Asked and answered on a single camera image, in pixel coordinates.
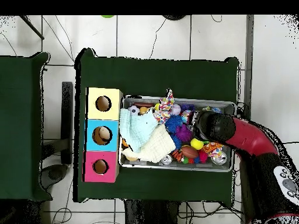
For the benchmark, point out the mint green cloth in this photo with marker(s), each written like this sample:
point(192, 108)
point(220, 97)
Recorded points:
point(137, 130)

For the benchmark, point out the colourful dotted cloth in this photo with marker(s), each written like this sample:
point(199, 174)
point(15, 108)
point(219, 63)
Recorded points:
point(164, 109)

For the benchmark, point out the cream white cloth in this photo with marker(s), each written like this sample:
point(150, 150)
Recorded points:
point(158, 144)

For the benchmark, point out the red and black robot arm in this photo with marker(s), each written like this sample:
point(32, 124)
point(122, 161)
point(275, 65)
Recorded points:
point(250, 140)

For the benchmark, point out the wooden box with three holes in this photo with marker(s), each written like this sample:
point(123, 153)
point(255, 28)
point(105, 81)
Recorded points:
point(112, 140)

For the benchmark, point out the shallow mesh bin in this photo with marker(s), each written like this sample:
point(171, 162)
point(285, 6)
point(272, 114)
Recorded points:
point(224, 166)

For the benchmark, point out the black and white soccer ball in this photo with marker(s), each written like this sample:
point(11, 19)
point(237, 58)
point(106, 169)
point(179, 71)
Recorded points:
point(133, 110)

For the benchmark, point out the blue spiky ball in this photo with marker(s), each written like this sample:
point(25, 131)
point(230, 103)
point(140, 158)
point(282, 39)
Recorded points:
point(174, 123)

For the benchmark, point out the white baseball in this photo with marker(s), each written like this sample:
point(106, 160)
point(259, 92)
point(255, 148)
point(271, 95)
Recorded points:
point(176, 109)

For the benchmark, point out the purple spiky toy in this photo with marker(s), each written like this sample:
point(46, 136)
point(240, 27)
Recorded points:
point(183, 134)

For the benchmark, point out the dark green table cloth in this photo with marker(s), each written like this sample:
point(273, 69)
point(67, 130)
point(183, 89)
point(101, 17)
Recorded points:
point(151, 77)
point(18, 128)

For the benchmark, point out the brown toy football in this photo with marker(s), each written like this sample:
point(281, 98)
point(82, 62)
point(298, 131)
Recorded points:
point(189, 152)

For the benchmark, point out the yellow ball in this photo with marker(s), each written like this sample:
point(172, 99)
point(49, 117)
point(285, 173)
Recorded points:
point(197, 144)

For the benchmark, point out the orange plastic tray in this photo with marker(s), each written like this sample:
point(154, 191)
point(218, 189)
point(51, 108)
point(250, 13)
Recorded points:
point(211, 147)

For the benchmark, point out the black upright panel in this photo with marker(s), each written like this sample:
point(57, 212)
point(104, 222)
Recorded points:
point(67, 116)

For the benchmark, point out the grey round stand foot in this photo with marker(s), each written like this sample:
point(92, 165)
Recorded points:
point(55, 173)

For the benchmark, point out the black round object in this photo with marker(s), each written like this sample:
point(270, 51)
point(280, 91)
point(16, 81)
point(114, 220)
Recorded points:
point(174, 17)

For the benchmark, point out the small green object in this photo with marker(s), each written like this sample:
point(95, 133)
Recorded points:
point(108, 16)

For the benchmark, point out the black slanted rod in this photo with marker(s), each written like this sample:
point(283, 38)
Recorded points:
point(32, 27)

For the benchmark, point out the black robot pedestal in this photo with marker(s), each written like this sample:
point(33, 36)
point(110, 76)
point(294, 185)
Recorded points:
point(151, 213)

